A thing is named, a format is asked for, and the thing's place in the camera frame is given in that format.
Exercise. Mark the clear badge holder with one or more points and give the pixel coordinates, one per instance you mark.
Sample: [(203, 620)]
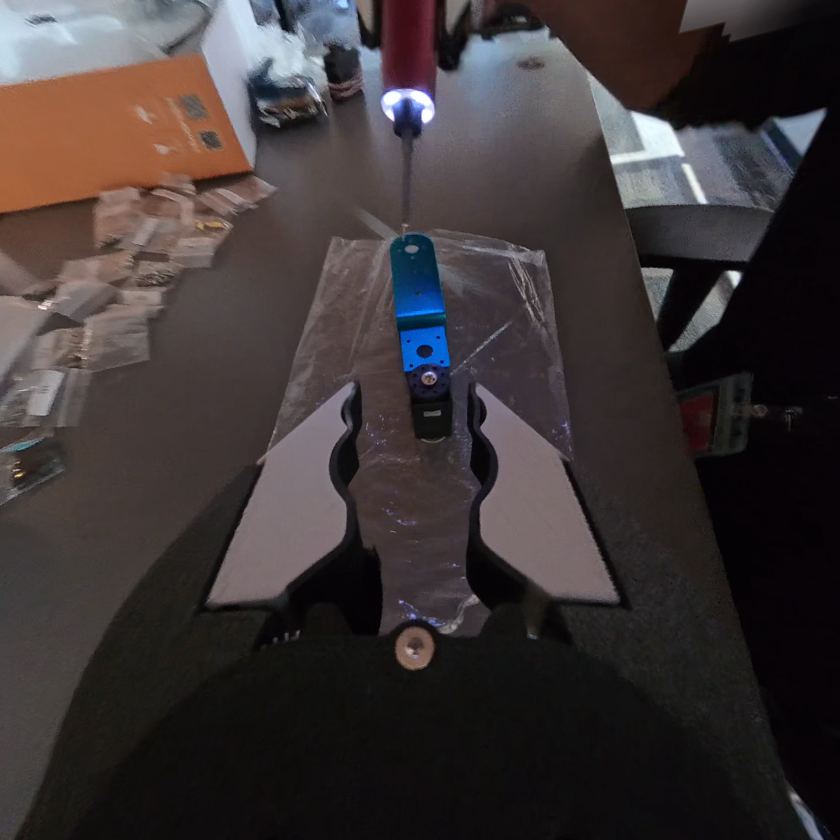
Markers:
[(712, 420)]

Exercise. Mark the pile of small screw bags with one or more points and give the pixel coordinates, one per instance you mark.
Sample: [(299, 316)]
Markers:
[(111, 315)]

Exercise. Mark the grey desk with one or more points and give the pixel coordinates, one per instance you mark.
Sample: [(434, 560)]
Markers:
[(184, 446)]

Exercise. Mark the blue metal servo bracket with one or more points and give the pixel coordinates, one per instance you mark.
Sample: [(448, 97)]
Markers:
[(417, 289)]

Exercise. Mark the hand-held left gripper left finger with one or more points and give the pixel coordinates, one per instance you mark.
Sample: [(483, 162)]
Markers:
[(275, 525)]

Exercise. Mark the bag of blue parts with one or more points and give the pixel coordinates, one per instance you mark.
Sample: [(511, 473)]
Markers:
[(289, 92)]

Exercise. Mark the black servo motor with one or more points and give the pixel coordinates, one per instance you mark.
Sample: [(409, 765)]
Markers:
[(433, 420)]

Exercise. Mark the clear plastic bag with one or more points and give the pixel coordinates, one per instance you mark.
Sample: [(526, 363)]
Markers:
[(512, 367)]

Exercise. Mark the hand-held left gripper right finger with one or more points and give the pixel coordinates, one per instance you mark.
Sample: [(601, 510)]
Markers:
[(544, 525)]

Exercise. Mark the orange and white cardboard box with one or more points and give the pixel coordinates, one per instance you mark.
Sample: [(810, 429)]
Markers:
[(98, 131)]

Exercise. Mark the red electric screwdriver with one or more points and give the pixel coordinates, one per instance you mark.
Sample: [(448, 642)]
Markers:
[(408, 46)]

